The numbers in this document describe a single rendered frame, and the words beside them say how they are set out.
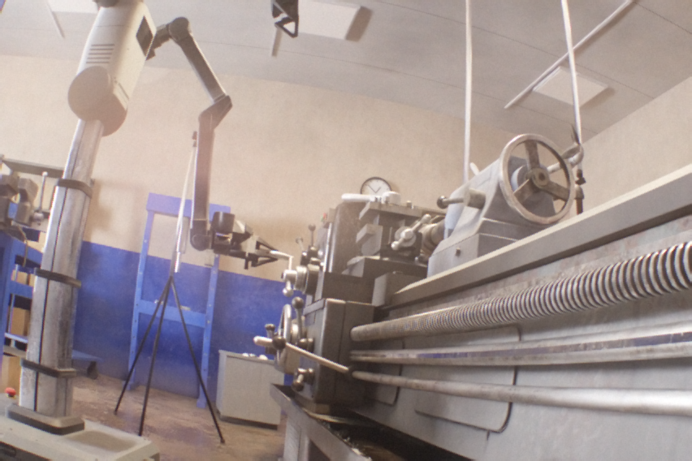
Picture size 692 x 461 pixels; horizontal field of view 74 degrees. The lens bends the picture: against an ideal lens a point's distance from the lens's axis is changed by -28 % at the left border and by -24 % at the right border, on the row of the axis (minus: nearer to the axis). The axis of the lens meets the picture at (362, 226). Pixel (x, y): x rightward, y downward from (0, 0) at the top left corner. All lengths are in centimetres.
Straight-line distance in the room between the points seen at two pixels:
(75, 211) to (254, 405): 304
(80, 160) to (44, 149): 483
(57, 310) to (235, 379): 293
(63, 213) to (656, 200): 142
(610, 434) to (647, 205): 26
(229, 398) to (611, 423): 387
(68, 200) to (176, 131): 458
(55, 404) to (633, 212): 141
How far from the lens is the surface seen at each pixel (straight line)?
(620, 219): 65
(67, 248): 157
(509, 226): 139
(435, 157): 638
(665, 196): 59
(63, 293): 155
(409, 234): 168
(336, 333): 158
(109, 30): 172
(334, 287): 164
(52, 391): 156
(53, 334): 156
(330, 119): 623
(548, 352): 62
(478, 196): 142
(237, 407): 436
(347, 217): 251
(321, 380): 157
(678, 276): 45
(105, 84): 163
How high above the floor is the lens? 62
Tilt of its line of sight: 13 degrees up
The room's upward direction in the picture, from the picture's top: 7 degrees clockwise
